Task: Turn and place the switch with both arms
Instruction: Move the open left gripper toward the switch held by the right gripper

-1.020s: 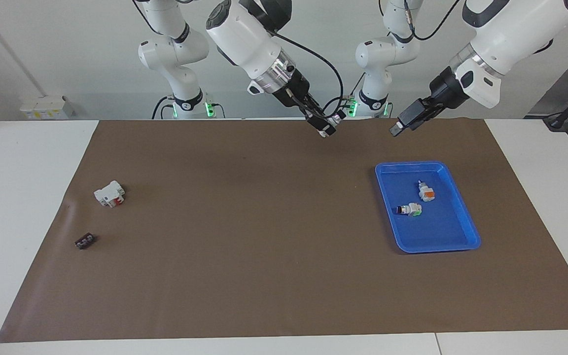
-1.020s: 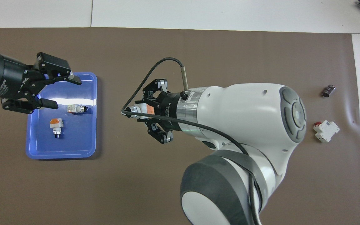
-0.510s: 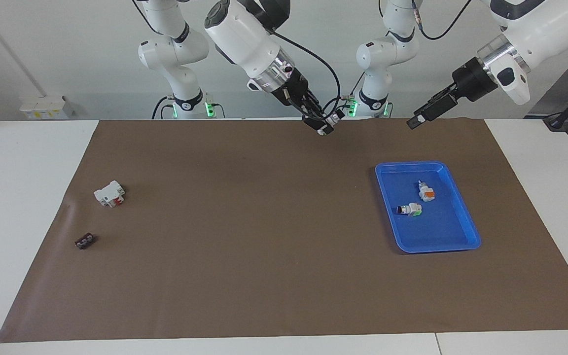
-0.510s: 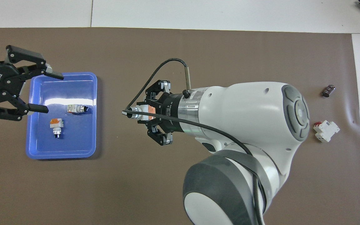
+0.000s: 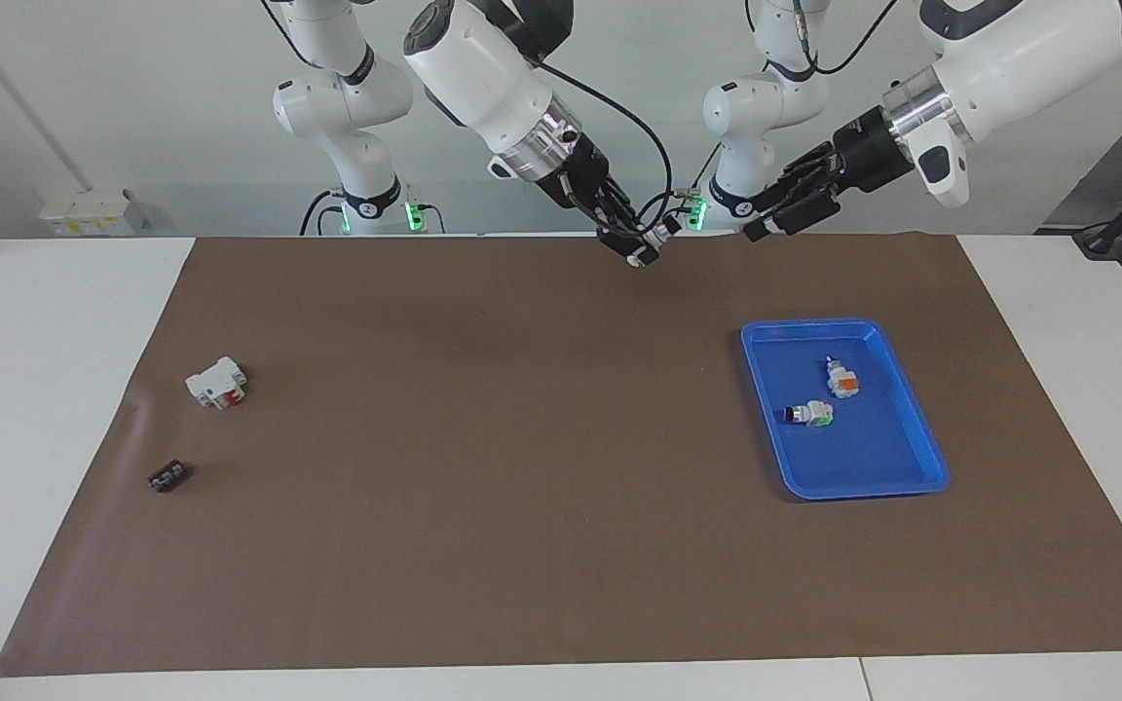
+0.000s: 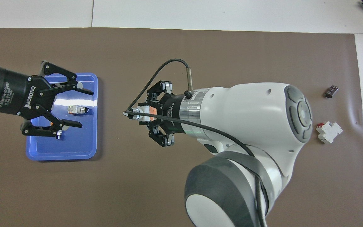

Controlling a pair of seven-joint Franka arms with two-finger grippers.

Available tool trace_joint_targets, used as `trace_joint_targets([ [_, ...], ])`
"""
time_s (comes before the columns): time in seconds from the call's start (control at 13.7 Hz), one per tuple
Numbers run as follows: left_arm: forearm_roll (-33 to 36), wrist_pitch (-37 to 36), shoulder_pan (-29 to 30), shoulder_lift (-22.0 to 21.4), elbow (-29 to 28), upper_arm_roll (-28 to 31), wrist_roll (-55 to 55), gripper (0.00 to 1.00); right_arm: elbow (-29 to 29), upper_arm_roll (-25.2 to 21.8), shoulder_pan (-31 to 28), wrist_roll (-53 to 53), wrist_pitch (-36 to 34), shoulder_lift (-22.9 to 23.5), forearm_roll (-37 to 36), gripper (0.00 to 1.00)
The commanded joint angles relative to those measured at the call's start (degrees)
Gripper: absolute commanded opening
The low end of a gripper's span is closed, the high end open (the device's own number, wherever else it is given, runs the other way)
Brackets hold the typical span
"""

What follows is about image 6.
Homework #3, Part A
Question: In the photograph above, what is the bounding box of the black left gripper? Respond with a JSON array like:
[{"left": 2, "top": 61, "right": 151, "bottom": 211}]
[{"left": 0, "top": 62, "right": 94, "bottom": 137}]

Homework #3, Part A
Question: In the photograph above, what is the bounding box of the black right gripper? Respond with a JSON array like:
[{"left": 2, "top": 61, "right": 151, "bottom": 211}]
[{"left": 146, "top": 81, "right": 187, "bottom": 148}]

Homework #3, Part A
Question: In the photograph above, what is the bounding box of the blue plastic tray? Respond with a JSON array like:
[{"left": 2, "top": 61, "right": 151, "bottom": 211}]
[{"left": 26, "top": 73, "right": 99, "bottom": 161}]

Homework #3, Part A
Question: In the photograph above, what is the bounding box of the brown table mat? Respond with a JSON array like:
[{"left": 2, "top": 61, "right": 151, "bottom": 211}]
[{"left": 0, "top": 27, "right": 363, "bottom": 227}]

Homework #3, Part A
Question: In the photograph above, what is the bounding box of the white red circuit breaker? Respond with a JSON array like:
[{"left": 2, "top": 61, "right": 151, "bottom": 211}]
[{"left": 316, "top": 121, "right": 343, "bottom": 144}]

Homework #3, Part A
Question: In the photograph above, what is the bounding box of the small black terminal block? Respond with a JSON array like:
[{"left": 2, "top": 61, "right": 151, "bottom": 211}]
[{"left": 324, "top": 85, "right": 339, "bottom": 99}]

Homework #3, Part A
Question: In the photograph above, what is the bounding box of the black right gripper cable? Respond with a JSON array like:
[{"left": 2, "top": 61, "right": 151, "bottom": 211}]
[{"left": 123, "top": 59, "right": 270, "bottom": 227}]

